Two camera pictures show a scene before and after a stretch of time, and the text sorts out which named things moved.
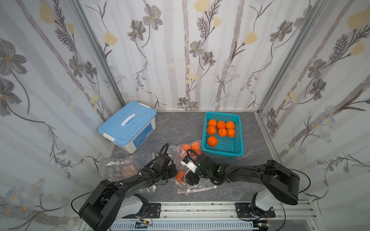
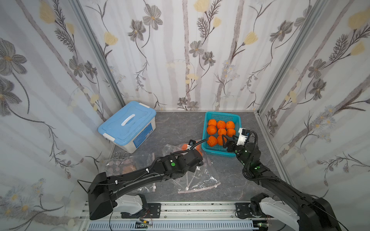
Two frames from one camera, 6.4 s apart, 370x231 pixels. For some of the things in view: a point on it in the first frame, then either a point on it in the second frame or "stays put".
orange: (221, 124) stays put
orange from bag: (222, 132) stays put
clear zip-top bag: (178, 152) stays put
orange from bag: (179, 175) to (219, 139)
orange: (212, 121) stays put
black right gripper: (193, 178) to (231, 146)
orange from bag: (231, 133) stays put
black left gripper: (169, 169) to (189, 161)
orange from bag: (212, 141) stays put
